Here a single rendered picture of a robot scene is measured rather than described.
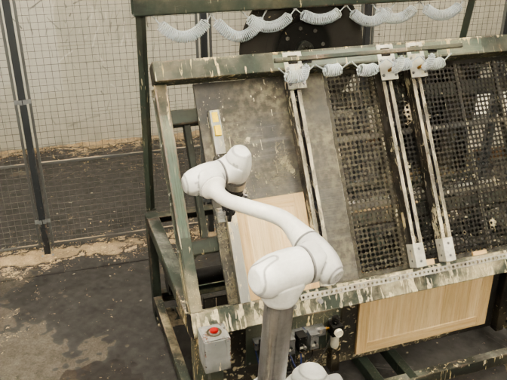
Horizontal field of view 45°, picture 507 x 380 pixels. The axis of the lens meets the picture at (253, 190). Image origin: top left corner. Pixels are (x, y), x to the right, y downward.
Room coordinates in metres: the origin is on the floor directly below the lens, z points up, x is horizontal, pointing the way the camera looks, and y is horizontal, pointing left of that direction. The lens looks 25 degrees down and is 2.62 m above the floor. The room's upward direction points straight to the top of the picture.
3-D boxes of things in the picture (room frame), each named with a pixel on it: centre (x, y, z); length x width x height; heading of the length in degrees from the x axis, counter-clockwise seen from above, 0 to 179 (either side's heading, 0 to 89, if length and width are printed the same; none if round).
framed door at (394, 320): (2.99, -1.02, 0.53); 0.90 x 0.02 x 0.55; 109
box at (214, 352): (2.18, 0.18, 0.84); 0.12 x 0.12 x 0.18; 19
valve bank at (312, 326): (2.39, -0.22, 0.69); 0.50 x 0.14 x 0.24; 109
